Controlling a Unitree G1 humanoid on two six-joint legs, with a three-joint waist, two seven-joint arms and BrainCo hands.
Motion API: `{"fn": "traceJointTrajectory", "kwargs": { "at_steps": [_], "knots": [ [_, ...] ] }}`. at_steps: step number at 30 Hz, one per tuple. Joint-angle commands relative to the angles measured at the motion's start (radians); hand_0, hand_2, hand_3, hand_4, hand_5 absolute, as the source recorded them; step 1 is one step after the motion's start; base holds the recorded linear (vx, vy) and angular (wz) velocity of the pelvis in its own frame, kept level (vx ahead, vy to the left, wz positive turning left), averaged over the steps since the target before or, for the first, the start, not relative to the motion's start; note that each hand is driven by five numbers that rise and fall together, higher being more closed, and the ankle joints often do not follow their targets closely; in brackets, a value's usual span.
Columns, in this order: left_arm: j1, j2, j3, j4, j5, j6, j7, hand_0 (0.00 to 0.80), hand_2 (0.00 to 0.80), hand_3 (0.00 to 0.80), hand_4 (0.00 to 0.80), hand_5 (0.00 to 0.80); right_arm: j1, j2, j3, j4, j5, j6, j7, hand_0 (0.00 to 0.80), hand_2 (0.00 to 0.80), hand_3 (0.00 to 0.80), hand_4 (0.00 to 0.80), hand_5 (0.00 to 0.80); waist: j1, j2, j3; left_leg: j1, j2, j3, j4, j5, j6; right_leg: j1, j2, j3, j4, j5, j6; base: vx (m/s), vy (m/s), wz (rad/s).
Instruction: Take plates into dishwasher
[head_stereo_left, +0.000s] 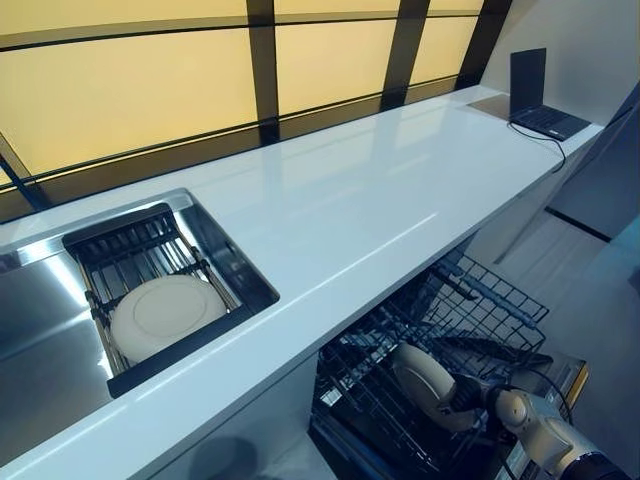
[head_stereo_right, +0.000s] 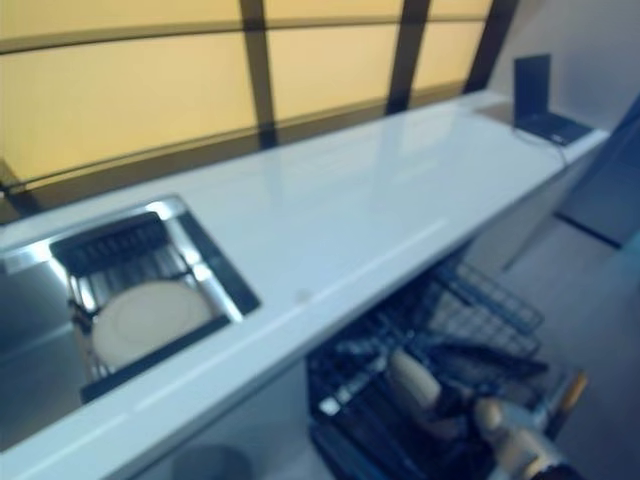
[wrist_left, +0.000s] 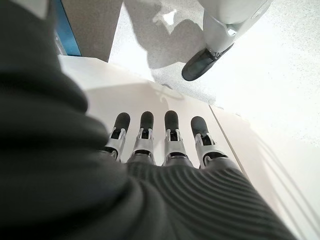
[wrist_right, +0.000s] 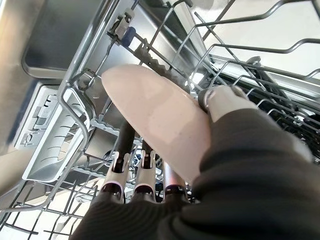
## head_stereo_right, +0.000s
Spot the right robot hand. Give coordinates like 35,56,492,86
414,388,482,447

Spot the black sink drain rack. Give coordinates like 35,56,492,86
49,211,230,402

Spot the laptop power cable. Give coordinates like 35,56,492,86
513,128,569,167

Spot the stainless steel sink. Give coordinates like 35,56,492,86
0,194,262,407

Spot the gray wire dishwasher rack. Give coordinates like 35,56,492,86
309,259,551,451

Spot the black laptop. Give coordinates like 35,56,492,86
513,53,597,148

